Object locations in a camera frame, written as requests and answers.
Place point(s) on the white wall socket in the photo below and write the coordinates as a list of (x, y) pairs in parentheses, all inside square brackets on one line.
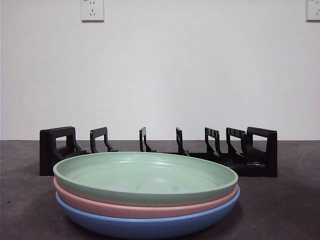
[(92, 11), (313, 11)]

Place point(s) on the green plate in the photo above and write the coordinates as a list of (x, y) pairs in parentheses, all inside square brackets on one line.
[(145, 175)]

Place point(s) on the pink plate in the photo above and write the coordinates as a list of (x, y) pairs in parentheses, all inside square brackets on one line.
[(125, 208)]

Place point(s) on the blue plate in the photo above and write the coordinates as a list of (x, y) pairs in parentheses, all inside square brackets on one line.
[(140, 228)]

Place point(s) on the black plastic dish rack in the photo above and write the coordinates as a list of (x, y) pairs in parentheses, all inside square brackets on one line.
[(262, 165)]

